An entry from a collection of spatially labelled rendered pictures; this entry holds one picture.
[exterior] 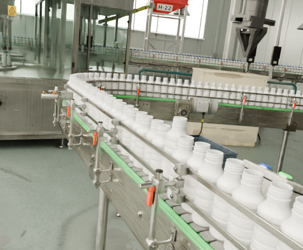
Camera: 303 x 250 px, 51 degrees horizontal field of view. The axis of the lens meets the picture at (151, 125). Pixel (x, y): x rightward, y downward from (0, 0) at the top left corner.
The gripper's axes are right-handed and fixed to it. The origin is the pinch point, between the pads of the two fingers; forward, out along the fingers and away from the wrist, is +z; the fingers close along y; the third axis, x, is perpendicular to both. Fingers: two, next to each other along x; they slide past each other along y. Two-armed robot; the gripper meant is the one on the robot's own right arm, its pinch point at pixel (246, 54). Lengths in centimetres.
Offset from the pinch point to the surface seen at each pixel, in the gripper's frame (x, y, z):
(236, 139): -284, -331, 139
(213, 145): -51, -46, 47
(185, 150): 3.8, 18.9, 24.1
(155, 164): -7.6, 19.2, 32.4
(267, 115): -113, -167, 51
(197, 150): 8.7, 19.4, 22.2
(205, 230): 17.1, 21.2, 37.2
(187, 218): 11.5, 21.8, 37.4
